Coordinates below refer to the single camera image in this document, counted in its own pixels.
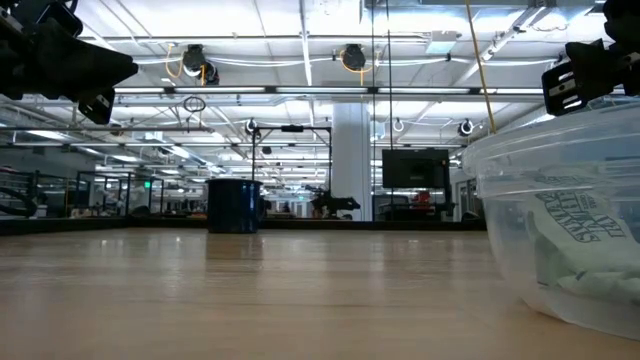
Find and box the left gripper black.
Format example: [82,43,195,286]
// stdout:
[0,9,140,126]

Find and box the clear plastic bowl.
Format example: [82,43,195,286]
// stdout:
[461,102,640,341]

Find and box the black monitor screen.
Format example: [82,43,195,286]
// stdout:
[382,148,451,190]

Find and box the dark blue mug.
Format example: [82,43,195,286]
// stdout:
[206,177,264,235]

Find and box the white building column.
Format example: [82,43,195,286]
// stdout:
[331,102,374,222]

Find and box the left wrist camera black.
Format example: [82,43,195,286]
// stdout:
[34,0,85,39]

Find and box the hanging coiled black cable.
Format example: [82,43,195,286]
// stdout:
[182,95,207,114]

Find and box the black ceiling cable reel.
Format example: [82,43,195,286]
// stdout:
[181,43,221,86]
[340,43,369,72]

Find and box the yellow cord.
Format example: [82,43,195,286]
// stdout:
[464,0,498,135]

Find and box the black frame workstation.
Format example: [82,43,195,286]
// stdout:
[74,169,166,217]

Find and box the black metal table frame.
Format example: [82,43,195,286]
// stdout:
[0,215,489,237]

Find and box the black frame stand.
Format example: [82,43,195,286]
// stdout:
[251,124,334,221]

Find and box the thin black hanging cable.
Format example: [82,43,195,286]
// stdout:
[370,0,376,221]

